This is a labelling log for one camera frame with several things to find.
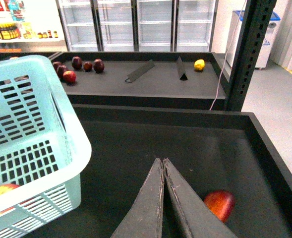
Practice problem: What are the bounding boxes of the black far display tray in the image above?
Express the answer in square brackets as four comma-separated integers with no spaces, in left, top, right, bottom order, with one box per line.
[52,52,229,111]

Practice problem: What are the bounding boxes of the black triangular divider bar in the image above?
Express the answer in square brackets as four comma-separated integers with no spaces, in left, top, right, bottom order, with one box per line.
[176,57,188,81]

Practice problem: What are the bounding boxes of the yellow lemon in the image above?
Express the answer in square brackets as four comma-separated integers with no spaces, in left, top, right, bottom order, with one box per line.
[194,59,205,72]

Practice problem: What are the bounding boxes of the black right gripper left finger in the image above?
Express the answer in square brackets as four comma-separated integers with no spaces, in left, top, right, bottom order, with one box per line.
[112,158,165,238]

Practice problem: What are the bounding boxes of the small dark red apple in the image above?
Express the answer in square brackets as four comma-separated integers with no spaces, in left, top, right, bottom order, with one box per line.
[83,61,93,72]

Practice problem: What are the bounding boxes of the black perforated rack post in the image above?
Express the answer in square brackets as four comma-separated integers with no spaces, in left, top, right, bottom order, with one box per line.
[225,0,277,112]

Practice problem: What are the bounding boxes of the black near display tray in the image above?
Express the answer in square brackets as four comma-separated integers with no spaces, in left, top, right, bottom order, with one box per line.
[30,104,292,238]

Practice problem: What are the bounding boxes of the dark red apple right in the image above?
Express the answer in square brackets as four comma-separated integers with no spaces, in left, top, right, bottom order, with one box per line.
[93,59,105,73]

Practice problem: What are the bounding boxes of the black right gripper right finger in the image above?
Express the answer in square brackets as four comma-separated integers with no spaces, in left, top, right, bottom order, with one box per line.
[163,158,236,238]

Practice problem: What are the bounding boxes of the dark red apple middle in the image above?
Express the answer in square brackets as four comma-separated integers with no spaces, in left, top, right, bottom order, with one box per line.
[57,65,68,79]

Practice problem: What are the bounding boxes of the white cable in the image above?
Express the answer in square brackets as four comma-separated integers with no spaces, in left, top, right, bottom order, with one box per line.
[209,0,247,111]

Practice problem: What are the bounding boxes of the white blue chest freezer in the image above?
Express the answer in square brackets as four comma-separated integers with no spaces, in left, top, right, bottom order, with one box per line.
[226,10,281,70]

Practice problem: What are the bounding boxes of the dark red apple tall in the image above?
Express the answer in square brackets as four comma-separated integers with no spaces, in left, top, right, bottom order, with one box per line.
[71,56,82,70]

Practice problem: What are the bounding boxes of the red orange mango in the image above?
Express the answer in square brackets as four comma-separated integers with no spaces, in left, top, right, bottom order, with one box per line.
[203,190,235,223]

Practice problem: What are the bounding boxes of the red yellow apple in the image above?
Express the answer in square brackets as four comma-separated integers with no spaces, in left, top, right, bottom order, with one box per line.
[0,183,21,218]

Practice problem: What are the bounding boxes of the white grocery shelf with jars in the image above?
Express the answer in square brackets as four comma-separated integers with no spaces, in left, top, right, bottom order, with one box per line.
[0,0,67,53]

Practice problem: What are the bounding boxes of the bright red apple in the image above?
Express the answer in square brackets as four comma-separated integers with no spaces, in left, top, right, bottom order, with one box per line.
[62,70,76,83]

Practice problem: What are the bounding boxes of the light blue plastic basket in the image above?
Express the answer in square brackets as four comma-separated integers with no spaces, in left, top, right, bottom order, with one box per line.
[0,55,92,238]

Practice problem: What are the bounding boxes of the dark red apple behind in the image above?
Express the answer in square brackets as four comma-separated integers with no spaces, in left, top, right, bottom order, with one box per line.
[52,61,62,71]

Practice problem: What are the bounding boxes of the flat black divider bar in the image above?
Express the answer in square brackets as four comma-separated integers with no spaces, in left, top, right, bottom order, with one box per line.
[125,59,155,83]

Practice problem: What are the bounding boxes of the black display tray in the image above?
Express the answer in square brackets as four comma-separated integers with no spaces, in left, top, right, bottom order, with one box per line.
[30,104,292,238]
[52,52,229,111]

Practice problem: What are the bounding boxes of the glass door refrigerator row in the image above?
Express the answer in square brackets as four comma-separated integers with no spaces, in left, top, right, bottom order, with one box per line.
[57,0,218,52]

